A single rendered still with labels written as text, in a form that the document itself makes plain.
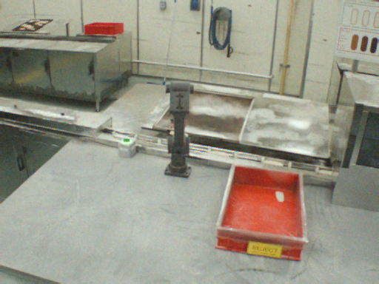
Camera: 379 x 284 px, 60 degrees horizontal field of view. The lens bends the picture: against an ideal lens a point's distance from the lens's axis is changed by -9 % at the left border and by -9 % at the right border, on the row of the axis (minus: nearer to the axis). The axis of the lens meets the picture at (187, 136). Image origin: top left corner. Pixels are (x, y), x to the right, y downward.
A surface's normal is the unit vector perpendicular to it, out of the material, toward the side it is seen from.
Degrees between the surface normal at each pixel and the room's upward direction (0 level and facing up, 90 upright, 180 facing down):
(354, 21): 90
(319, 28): 90
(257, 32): 90
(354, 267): 0
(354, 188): 90
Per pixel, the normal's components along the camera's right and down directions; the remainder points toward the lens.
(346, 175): -0.32, 0.40
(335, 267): 0.03, -0.90
